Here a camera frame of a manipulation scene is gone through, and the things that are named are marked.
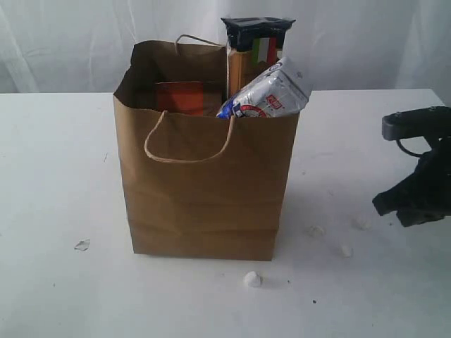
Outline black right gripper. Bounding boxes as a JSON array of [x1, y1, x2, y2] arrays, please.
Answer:
[[372, 106, 450, 227]]

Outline black cable loop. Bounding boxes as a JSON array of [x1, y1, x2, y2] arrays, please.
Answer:
[[395, 138, 429, 158]]

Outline white marshmallow under carton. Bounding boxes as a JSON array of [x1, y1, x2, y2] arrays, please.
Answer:
[[305, 225, 326, 238]]

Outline white blue milk carton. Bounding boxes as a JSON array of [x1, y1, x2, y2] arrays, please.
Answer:
[[216, 56, 311, 119]]

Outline white marshmallow right of carton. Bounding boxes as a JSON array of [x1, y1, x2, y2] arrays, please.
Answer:
[[340, 245, 353, 258]]

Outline brown pouch orange label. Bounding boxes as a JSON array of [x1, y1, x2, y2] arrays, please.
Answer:
[[155, 82, 204, 116]]

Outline clear plastic scrap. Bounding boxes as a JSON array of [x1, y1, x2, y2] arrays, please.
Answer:
[[74, 239, 90, 252]]

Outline spaghetti packet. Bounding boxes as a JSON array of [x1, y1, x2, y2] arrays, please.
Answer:
[[221, 17, 295, 97]]

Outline brown paper bag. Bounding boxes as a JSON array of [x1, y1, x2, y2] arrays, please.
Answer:
[[113, 40, 299, 261]]

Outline white marshmallow far right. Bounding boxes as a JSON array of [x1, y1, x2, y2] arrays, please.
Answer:
[[354, 218, 371, 230]]

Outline white marshmallow near spaghetti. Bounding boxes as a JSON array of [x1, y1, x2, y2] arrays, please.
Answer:
[[243, 271, 263, 288]]

